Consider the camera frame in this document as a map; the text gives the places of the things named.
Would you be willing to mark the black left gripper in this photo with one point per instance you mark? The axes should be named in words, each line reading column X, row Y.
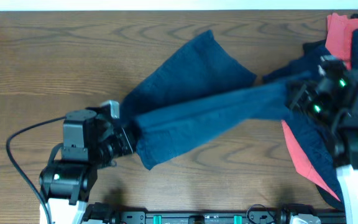
column 125, row 144

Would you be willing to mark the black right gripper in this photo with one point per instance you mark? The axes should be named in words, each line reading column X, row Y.
column 296, row 97

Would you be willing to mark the navy blue shorts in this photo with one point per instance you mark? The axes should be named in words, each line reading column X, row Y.
column 197, row 94

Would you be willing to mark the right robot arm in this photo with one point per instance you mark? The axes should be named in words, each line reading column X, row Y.
column 332, row 102

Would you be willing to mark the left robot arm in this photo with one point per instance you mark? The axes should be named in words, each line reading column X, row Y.
column 92, row 140

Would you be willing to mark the navy blue garment pile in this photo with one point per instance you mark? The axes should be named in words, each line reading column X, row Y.
column 322, row 98

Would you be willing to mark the red garment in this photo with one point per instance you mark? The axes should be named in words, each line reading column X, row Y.
column 305, row 137

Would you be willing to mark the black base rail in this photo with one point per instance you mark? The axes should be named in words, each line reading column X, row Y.
column 256, row 214

